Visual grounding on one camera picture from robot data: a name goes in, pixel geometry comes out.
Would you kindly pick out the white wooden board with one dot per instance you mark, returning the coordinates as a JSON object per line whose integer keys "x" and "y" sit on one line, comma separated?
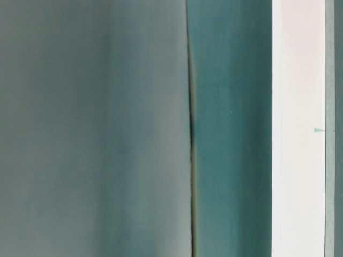
{"x": 298, "y": 128}

